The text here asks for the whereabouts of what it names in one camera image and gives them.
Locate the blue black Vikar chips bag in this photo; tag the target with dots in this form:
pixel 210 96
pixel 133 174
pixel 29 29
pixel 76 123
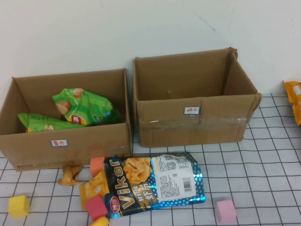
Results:
pixel 141 188

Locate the yellow cracker packet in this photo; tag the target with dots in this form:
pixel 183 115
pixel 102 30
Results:
pixel 94 186

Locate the yellow snack wrapper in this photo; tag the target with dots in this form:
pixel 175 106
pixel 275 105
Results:
pixel 68 176

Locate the red foam cube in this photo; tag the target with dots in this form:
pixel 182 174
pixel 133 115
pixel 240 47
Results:
pixel 96 208

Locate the orange snack bag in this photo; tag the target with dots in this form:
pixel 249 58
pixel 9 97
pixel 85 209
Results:
pixel 295 99

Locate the cardboard box with clear tape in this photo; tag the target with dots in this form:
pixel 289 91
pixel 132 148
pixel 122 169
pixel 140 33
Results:
pixel 164 131

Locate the white label on taped box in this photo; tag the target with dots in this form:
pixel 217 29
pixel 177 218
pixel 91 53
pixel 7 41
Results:
pixel 192 111

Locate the large green chip bag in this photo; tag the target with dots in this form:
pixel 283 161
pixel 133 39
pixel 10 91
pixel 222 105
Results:
pixel 89 108

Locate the cardboard box with F2 print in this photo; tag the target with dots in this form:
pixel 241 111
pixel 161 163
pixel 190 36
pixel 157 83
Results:
pixel 94 139

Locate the orange foam cube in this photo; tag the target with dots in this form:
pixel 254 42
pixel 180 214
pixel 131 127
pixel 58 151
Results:
pixel 96 164

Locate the white label on F2 box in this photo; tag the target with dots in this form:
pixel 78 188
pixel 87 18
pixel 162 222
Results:
pixel 59 143

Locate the flat green chip bag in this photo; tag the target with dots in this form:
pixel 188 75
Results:
pixel 42 121

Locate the small yellow orange rounded object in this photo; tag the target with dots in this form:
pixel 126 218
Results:
pixel 100 222

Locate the pink foam cube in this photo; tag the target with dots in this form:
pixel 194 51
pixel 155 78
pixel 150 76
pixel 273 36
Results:
pixel 225 212

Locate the yellow foam cube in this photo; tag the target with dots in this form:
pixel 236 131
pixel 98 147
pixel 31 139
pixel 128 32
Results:
pixel 18 206

